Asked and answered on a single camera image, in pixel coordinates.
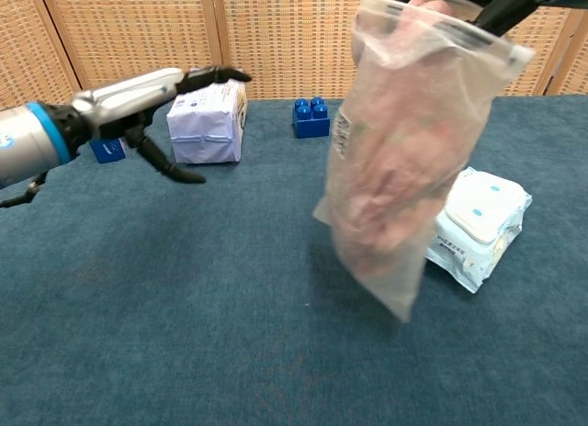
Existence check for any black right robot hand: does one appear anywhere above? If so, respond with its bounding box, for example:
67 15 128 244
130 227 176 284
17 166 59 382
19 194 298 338
390 0 588 38

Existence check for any lavender tissue pack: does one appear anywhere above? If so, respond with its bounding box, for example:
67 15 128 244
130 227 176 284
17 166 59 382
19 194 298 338
165 67 248 164

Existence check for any dark teal carpet surface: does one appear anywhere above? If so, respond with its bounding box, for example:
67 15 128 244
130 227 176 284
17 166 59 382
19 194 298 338
0 94 588 426

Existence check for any blue building block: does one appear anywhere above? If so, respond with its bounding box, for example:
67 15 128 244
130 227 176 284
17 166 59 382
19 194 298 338
292 96 332 140

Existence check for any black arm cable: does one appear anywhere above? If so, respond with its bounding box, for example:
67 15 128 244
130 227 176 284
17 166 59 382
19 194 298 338
0 171 50 209

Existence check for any translucent white zip bag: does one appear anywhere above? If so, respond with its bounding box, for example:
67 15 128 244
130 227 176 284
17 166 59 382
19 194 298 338
311 0 537 325

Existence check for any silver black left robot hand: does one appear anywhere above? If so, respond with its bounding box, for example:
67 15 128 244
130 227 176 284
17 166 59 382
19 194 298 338
53 65 253 185

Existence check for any light blue wet wipes pack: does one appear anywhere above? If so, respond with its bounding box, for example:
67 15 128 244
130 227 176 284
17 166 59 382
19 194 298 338
424 165 533 295

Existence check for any small blue carton box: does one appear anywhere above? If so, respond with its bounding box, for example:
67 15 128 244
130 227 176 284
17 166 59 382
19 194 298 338
89 138 128 164

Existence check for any wicker folding screen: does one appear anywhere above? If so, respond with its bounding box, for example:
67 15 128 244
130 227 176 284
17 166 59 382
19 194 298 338
0 0 588 109

